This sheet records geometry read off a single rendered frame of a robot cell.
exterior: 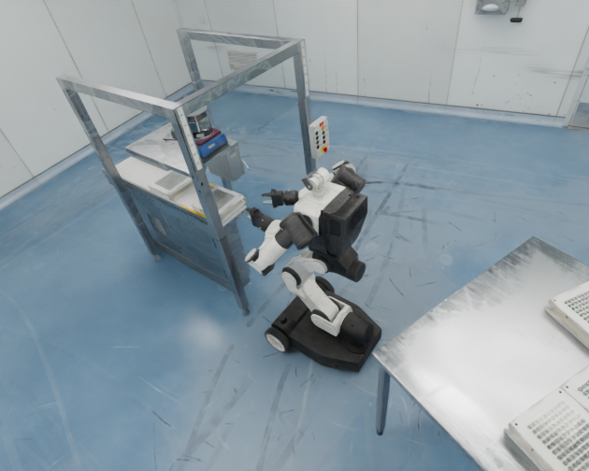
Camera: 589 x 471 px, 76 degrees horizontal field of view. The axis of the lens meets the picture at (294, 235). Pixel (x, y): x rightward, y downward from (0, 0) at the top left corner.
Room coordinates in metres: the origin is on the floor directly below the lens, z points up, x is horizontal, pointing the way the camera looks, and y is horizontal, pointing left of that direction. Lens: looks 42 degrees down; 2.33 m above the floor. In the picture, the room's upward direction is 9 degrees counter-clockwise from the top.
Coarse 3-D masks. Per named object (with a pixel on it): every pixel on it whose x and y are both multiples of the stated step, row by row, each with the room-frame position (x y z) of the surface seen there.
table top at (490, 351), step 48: (528, 240) 1.28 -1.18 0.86; (480, 288) 1.04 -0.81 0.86; (528, 288) 1.00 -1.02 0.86; (432, 336) 0.84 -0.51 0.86; (480, 336) 0.80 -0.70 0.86; (528, 336) 0.77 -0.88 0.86; (432, 384) 0.64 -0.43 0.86; (480, 384) 0.61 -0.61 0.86; (528, 384) 0.58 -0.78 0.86; (480, 432) 0.45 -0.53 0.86
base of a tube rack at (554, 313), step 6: (546, 306) 0.88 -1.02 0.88; (552, 312) 0.85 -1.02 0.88; (558, 312) 0.84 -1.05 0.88; (558, 318) 0.82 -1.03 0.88; (564, 318) 0.81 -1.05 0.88; (564, 324) 0.79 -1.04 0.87; (570, 324) 0.78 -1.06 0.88; (570, 330) 0.76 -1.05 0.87; (576, 330) 0.75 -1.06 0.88; (576, 336) 0.73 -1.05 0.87; (582, 336) 0.72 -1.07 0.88; (582, 342) 0.70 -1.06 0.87; (588, 342) 0.69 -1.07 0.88; (588, 348) 0.68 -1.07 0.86
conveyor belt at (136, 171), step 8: (128, 160) 2.88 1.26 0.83; (136, 160) 2.86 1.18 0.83; (120, 168) 2.77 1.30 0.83; (128, 168) 2.74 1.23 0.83; (136, 168) 2.72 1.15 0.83; (144, 168) 2.70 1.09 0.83; (152, 168) 2.68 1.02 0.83; (160, 168) 2.66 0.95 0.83; (128, 176) 2.63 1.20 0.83; (136, 176) 2.61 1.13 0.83; (144, 176) 2.59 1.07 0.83; (152, 176) 2.57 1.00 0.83; (160, 176) 2.55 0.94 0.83; (144, 184) 2.47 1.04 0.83; (192, 192) 2.26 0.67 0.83; (176, 200) 2.19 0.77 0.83; (184, 200) 2.18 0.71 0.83; (192, 200) 2.16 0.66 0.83; (192, 208) 2.06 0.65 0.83; (240, 208) 1.99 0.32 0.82; (232, 216) 1.93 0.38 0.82; (224, 224) 1.88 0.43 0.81
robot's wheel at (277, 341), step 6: (270, 330) 1.46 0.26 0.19; (276, 330) 1.44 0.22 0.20; (270, 336) 1.47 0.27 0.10; (276, 336) 1.40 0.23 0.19; (282, 336) 1.40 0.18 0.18; (270, 342) 1.45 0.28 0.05; (276, 342) 1.44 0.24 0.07; (282, 342) 1.37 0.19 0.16; (288, 342) 1.38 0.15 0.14; (276, 348) 1.42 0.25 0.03; (282, 348) 1.40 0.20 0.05; (288, 348) 1.36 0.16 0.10
